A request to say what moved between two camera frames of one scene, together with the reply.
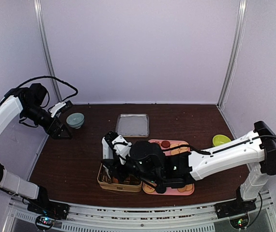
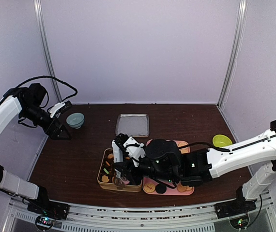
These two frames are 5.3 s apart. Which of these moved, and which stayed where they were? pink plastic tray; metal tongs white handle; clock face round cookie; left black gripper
Moved: metal tongs white handle
Stayed: pink plastic tray; left black gripper; clock face round cookie
